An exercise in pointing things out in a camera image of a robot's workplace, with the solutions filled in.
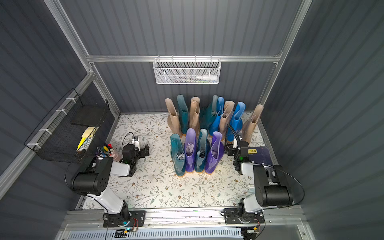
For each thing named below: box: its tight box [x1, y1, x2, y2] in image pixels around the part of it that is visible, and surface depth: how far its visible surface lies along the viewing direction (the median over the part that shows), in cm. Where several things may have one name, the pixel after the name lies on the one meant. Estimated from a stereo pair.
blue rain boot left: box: [209, 96, 225, 137], surface depth 91 cm
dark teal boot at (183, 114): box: [177, 94, 189, 136], surface depth 93 cm
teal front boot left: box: [170, 133, 186, 177], surface depth 75 cm
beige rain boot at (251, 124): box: [242, 104, 264, 144], surface depth 90 cm
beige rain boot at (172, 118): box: [165, 98, 183, 139], surface depth 95 cm
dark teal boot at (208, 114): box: [200, 94, 218, 131], surface depth 91 cm
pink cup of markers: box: [96, 142, 115, 159], surface depth 86 cm
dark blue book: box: [248, 146, 273, 165], surface depth 97 cm
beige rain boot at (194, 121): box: [189, 96, 200, 136], surface depth 94 cm
